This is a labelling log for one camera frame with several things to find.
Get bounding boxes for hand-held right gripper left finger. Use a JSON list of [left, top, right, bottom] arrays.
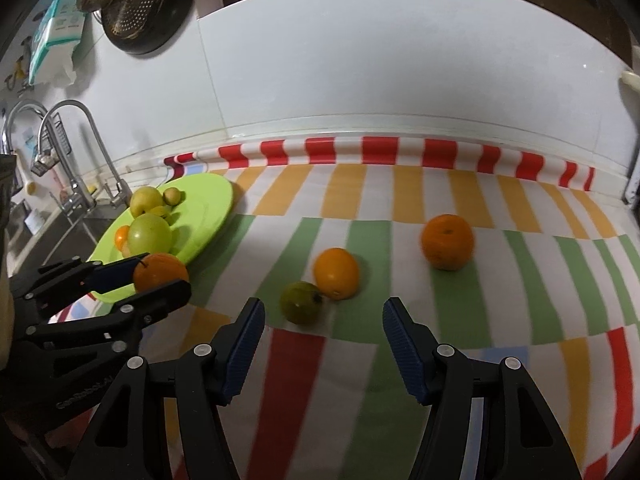
[[72, 297, 266, 480]]

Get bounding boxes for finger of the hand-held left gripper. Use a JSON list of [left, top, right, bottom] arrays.
[[9, 255, 151, 319], [22, 281, 193, 356]]

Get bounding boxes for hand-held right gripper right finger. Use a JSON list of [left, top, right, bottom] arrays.
[[382, 297, 583, 480]]

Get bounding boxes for orange with stem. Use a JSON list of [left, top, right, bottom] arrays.
[[132, 253, 191, 293]]

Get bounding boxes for olive-green pear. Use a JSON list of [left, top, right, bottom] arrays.
[[126, 213, 172, 256]]

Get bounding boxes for yellow-green pear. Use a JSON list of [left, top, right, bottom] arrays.
[[130, 186, 165, 218]]

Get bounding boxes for green plate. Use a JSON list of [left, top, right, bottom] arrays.
[[87, 172, 235, 303]]

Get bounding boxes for dark kitchen sink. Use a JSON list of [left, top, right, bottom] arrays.
[[0, 200, 121, 281]]

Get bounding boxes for chrome gooseneck faucet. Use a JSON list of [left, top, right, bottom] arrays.
[[39, 100, 133, 209]]

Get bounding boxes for large chrome faucet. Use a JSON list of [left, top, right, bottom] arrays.
[[2, 101, 96, 218]]

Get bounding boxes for large orange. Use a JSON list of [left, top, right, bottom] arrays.
[[420, 214, 475, 272]]

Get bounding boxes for striped colourful tablecloth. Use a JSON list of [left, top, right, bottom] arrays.
[[47, 137, 640, 480]]

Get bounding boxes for teal white tissue package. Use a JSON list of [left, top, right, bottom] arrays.
[[27, 0, 96, 86]]

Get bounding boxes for black frying pan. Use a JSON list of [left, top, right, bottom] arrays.
[[92, 0, 200, 56]]

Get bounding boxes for copper colander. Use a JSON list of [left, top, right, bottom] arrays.
[[102, 0, 166, 41]]

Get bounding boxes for black wire basket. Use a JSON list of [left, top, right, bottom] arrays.
[[37, 115, 68, 161]]

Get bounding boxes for bicycle wall decoration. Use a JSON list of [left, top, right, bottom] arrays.
[[5, 52, 31, 93]]

